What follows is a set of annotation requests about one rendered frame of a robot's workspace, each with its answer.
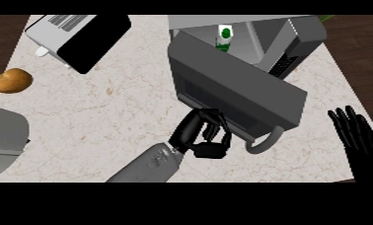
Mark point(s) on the dark grey microwave door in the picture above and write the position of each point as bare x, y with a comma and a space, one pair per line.
233, 87

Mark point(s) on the green leaf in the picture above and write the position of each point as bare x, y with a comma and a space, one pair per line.
326, 18

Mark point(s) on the silver and black toaster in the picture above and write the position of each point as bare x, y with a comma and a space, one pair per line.
77, 39

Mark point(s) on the grey rounded appliance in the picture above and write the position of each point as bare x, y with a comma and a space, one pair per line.
10, 136

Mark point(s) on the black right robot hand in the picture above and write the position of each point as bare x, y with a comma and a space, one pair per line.
357, 143

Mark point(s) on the brown potato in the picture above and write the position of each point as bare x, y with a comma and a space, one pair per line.
15, 81

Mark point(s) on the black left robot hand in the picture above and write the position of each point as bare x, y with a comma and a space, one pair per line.
186, 133

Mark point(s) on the grey microwave body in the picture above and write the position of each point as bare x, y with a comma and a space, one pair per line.
271, 43

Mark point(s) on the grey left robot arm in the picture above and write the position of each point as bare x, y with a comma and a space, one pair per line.
146, 166

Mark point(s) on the white and green milk carton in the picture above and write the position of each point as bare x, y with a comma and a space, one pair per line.
224, 37

